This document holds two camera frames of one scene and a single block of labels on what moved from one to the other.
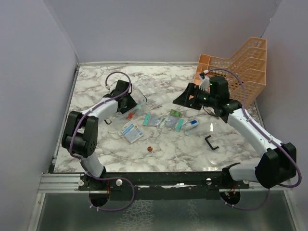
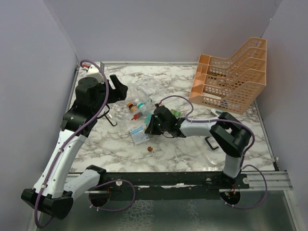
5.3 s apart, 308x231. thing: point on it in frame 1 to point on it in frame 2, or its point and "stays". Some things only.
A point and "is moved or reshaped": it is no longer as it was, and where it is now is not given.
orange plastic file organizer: [245, 70] stays
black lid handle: [212, 148] stays
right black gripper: [184, 100] to [151, 129]
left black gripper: [131, 104] to [120, 91]
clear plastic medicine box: [140, 99] is moved or reshaped
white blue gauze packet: [133, 133] to [138, 134]
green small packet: [175, 113] stays
